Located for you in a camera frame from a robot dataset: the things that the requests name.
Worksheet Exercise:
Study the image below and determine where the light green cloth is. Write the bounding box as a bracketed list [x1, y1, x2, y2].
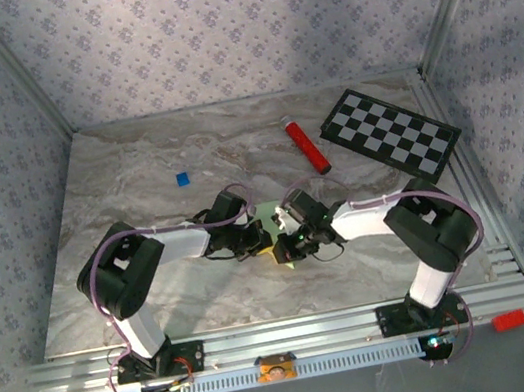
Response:
[251, 198, 302, 276]

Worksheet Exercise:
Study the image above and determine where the red cylindrical tube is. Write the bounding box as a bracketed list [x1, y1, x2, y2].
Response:
[281, 109, 334, 181]

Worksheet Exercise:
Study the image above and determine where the orange cartoon face figure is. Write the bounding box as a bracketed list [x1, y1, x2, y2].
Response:
[252, 350, 300, 387]

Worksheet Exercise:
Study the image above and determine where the black and white checkerboard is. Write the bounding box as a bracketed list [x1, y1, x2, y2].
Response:
[311, 69, 472, 204]

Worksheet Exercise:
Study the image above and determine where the red toy brick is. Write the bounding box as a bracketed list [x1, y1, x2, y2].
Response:
[489, 307, 524, 335]

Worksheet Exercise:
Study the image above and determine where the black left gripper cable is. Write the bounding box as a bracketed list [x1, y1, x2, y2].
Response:
[202, 244, 242, 265]

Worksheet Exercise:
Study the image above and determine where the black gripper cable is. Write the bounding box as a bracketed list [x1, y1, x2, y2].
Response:
[202, 244, 242, 265]
[309, 239, 349, 266]

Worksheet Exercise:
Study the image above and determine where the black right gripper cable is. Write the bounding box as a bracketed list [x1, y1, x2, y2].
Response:
[309, 239, 349, 266]

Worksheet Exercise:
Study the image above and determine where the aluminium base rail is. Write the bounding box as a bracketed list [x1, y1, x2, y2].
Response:
[21, 275, 524, 392]

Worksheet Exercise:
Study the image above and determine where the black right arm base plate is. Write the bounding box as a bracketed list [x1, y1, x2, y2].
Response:
[373, 290, 471, 340]

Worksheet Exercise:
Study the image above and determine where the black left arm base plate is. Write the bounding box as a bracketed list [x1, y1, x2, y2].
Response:
[111, 338, 210, 388]

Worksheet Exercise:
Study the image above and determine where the white slotted cable duct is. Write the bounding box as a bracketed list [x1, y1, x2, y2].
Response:
[80, 331, 428, 392]

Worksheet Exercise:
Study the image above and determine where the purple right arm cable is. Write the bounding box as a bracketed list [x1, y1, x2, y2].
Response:
[277, 147, 507, 390]

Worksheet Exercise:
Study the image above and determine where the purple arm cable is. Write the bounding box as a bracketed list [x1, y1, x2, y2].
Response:
[75, 179, 290, 392]
[277, 147, 507, 390]

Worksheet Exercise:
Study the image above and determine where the aluminium side rail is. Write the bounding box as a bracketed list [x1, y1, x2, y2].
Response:
[407, 67, 524, 290]

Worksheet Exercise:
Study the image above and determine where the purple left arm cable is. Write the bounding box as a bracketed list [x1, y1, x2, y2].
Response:
[75, 179, 290, 392]

